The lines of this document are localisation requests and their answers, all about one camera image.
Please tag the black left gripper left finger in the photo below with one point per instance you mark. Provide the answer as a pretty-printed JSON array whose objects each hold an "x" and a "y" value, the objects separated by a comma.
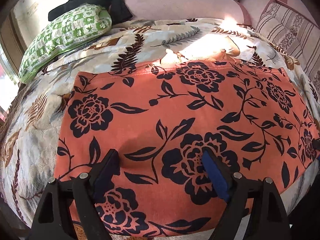
[{"x": 53, "y": 219}]

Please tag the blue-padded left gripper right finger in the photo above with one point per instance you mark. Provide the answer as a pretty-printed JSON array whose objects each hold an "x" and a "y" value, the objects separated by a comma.
[{"x": 268, "y": 218}]

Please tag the orange black floral garment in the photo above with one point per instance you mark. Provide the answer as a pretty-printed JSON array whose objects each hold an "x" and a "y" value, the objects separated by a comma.
[{"x": 160, "y": 120}]

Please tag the black clothing pile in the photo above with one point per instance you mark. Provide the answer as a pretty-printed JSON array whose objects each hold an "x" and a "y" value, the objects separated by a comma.
[{"x": 117, "y": 9}]

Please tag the leaf-pattern fleece blanket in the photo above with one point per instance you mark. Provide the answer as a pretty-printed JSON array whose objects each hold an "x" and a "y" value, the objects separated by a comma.
[{"x": 29, "y": 139}]

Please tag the stained glass window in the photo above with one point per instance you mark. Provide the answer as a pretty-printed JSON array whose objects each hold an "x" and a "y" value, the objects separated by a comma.
[{"x": 8, "y": 85}]

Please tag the striped floral quilt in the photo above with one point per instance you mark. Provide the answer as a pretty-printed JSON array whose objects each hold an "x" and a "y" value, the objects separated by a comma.
[{"x": 294, "y": 34}]

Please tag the green white patterned pillow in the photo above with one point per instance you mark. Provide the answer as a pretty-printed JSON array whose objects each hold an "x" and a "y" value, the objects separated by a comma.
[{"x": 63, "y": 34}]

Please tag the pink folded quilt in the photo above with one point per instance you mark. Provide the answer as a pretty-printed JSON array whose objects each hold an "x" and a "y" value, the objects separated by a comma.
[{"x": 253, "y": 10}]

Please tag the pink bolster cushion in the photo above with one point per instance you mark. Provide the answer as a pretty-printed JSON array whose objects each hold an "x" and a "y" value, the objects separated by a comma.
[{"x": 188, "y": 9}]

